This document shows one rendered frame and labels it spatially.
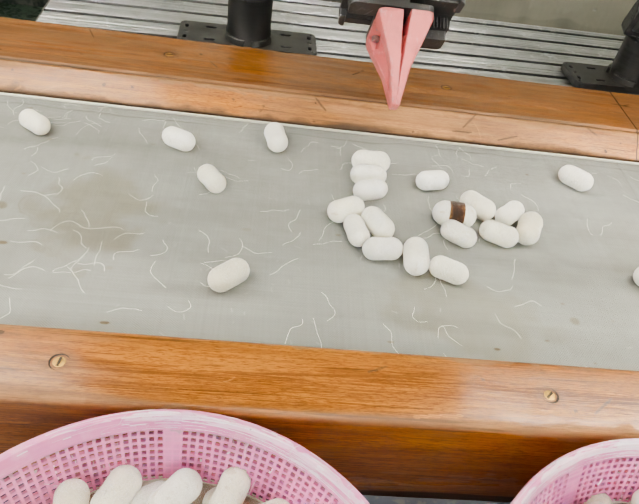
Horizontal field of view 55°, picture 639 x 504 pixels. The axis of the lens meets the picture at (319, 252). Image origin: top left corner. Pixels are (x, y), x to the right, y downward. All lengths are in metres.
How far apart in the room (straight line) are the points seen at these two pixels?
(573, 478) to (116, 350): 0.28
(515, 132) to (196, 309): 0.40
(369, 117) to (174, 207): 0.24
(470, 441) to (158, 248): 0.27
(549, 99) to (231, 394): 0.53
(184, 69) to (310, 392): 0.40
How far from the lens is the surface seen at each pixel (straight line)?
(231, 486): 0.37
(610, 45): 1.27
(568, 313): 0.53
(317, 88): 0.67
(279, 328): 0.44
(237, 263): 0.45
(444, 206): 0.54
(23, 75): 0.69
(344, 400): 0.38
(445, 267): 0.49
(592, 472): 0.43
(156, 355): 0.39
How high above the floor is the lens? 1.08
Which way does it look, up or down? 43 degrees down
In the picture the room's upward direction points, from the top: 11 degrees clockwise
